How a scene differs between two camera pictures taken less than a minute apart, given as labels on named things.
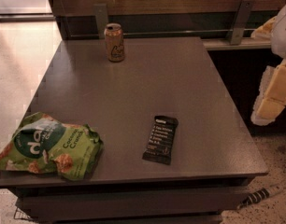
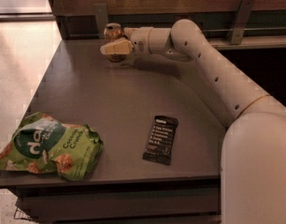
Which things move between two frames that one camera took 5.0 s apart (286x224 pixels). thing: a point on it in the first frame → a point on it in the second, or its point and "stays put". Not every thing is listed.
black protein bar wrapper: x=159 y=145 stays put
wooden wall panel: x=166 y=0 stays put
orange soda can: x=115 y=42 stays put
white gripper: x=283 y=32 → x=139 y=40
